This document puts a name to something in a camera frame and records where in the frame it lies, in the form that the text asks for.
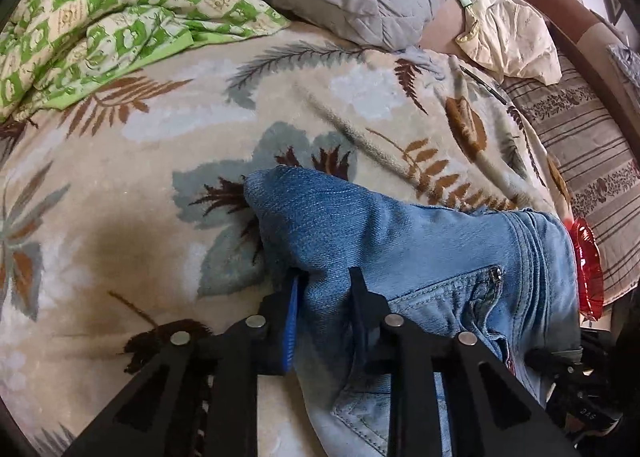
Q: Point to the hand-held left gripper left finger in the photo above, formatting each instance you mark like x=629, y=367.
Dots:
x=295, y=317

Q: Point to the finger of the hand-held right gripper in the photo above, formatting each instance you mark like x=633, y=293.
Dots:
x=555, y=362

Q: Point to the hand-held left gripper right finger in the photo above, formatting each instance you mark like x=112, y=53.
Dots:
x=362, y=307

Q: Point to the blue denim pants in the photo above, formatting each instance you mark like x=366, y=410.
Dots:
x=400, y=247

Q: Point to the red tray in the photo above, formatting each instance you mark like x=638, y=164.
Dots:
x=587, y=262

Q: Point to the leaf print blanket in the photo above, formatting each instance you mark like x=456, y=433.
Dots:
x=150, y=162

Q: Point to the pink cloth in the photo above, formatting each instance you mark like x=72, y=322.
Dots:
x=445, y=32

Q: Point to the grey lace cloth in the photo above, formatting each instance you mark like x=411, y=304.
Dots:
x=625, y=62

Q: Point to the cream crumpled cloth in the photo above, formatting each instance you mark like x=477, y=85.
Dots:
x=510, y=27

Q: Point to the brown padded headboard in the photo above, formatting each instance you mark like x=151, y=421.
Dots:
x=565, y=12

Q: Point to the green checked quilt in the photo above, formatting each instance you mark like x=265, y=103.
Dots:
x=100, y=12

